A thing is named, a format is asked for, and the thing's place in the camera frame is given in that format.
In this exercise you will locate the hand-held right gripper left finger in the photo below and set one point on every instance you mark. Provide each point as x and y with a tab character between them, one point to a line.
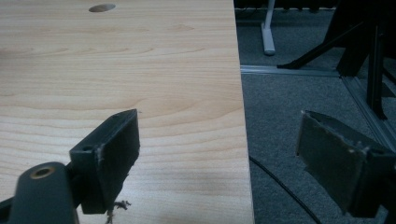
109	161

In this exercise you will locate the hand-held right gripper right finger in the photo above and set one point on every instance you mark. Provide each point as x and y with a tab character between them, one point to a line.
336	161

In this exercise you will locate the black metal stand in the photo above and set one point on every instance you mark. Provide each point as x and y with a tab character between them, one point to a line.
358	46

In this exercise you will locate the white table leg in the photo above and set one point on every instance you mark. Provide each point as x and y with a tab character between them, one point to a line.
267	34

